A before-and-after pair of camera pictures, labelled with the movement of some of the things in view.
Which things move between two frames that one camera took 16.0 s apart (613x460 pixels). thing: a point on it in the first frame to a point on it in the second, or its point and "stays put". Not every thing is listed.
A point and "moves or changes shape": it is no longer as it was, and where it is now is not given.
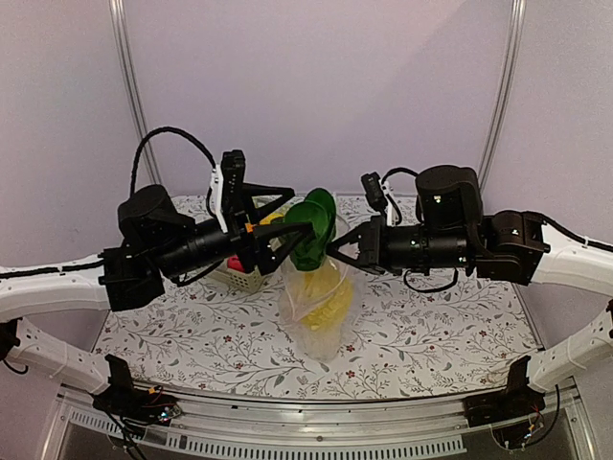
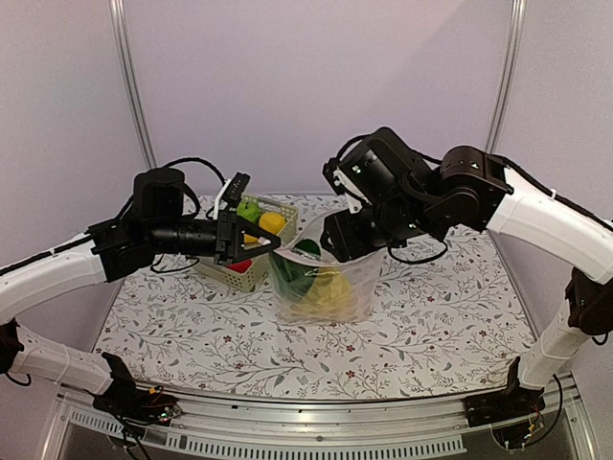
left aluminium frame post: [131, 84] stays put
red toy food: [235, 264] stays put
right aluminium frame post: [517, 18] stays put
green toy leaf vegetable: [319, 209] to [297, 277]
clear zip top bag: [317, 308] moves or changes shape
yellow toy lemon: [267, 219] stays put
